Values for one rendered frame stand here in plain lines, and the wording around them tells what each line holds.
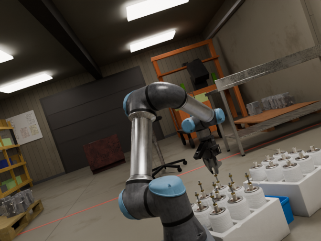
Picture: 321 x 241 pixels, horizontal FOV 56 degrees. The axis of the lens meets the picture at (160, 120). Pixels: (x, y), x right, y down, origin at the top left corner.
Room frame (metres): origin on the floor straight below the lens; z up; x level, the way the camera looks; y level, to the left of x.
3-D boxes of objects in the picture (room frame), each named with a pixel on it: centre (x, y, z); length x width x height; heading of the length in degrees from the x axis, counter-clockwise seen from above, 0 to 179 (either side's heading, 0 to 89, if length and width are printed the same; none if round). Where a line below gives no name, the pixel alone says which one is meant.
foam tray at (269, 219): (1.51, -0.15, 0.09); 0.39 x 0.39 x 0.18; 31
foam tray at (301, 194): (1.79, -0.62, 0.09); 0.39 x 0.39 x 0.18; 31
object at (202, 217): (1.45, -0.05, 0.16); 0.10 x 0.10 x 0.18
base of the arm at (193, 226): (1.04, 0.06, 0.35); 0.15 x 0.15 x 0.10
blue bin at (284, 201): (1.66, -0.38, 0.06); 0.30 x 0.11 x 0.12; 31
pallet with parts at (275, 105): (5.02, -1.77, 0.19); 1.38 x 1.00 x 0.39; 4
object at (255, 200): (1.47, -0.31, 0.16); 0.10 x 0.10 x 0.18
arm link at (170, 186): (1.05, 0.06, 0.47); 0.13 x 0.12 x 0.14; 57
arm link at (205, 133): (1.68, -0.20, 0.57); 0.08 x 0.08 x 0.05
